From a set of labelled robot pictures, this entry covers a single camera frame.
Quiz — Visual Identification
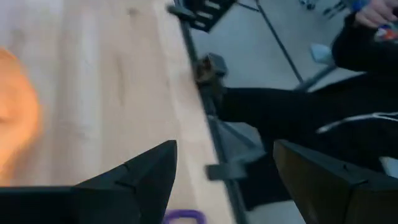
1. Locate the black control box stack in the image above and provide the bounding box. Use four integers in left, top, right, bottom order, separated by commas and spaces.
182, 0, 238, 33

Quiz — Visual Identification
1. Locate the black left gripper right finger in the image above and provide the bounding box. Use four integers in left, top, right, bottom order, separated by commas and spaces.
272, 139, 398, 224

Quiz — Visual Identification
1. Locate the purple coil wristband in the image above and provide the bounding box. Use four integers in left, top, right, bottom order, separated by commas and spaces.
162, 208, 208, 224

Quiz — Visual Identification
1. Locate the black frame clamp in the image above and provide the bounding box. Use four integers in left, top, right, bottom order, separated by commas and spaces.
194, 52, 228, 86
204, 162, 248, 182

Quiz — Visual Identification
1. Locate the orange microfiber cloth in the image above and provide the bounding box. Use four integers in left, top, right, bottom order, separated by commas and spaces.
0, 46, 42, 187

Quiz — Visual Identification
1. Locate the person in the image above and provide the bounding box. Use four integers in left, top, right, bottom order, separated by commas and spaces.
216, 12, 398, 212

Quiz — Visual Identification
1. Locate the person's hand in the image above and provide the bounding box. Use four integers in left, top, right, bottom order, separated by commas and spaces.
354, 0, 398, 29

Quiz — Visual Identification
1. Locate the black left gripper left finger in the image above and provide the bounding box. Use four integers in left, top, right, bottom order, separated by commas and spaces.
0, 139, 178, 224

